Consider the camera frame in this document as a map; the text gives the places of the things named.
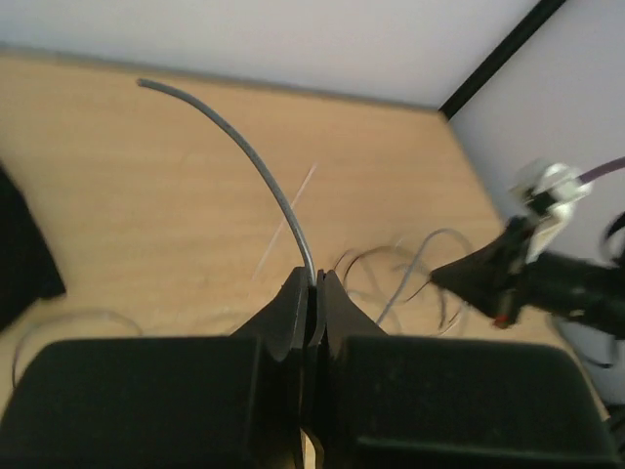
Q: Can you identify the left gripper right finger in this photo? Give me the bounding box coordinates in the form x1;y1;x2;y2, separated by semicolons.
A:
305;272;620;468

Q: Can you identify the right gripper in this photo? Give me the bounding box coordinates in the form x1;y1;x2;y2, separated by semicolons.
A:
430;216;535;329

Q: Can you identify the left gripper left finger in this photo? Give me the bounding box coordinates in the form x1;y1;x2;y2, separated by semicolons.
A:
1;268;309;468

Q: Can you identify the white thin wire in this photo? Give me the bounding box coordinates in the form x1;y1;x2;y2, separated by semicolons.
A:
9;228;475;382

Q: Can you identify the white zip tie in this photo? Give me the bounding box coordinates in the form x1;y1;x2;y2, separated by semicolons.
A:
251;162;318;280

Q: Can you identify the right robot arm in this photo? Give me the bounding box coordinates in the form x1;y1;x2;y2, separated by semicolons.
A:
430;216;624;369

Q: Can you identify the black cloth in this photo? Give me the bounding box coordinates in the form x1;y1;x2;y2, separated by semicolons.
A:
1;170;66;329

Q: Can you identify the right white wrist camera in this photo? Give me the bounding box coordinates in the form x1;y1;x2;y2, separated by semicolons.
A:
510;159;593;264

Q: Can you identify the right black frame post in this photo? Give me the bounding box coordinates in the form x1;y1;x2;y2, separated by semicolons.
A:
438;0;566;120

